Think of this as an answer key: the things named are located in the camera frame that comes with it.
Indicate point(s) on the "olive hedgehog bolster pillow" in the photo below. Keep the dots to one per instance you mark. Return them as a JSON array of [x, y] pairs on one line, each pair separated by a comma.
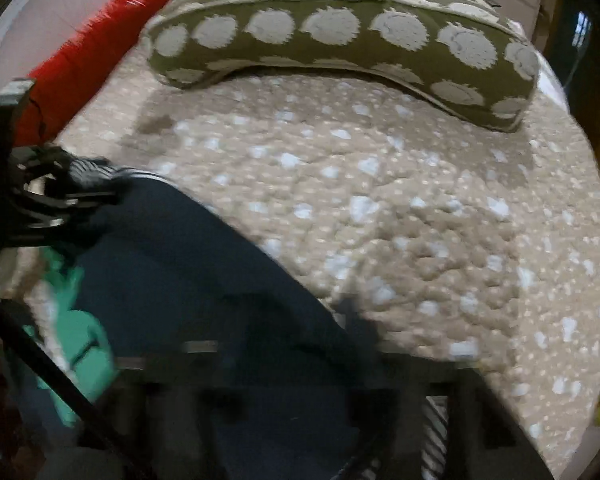
[[460, 55]]

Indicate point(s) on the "red blanket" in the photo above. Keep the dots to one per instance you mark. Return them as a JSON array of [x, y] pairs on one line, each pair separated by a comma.
[[68, 79]]

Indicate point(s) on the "dark navy striped pants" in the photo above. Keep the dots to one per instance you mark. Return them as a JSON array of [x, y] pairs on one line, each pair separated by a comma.
[[254, 377]]

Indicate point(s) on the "green cloth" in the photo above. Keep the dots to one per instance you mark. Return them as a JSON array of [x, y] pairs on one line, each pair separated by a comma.
[[70, 334]]

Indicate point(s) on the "beige dotted bed quilt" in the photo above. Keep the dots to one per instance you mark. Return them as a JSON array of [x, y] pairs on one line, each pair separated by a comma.
[[473, 255]]

